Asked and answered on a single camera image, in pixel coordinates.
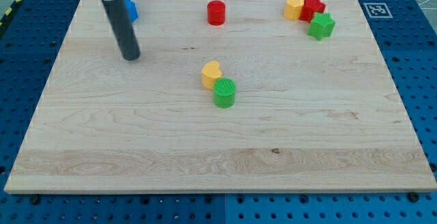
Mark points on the blue cube block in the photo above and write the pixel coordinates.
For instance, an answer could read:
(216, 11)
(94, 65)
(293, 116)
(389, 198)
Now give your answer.
(132, 10)

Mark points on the green cylinder block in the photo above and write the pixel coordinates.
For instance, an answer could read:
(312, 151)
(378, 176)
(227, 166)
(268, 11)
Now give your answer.
(224, 93)

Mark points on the yellow heart block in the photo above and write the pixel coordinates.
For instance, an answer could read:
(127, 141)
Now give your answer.
(210, 73)

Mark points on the wooden board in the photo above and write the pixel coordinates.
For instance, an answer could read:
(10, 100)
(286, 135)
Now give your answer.
(309, 116)

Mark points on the red cylinder block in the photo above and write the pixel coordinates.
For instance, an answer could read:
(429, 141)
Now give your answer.
(216, 11)

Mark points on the yellow hexagon block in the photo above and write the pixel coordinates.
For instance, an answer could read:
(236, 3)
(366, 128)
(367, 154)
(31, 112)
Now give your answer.
(293, 9)

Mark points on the green star block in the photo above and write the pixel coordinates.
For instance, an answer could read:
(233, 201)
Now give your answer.
(321, 26)

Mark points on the red star block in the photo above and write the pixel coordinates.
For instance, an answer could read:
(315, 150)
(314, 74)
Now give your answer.
(309, 8)

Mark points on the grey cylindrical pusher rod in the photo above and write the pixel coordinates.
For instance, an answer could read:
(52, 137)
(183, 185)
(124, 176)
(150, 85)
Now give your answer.
(123, 31)

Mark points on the white fiducial marker tag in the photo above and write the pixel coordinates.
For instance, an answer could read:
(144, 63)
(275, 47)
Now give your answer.
(377, 10)

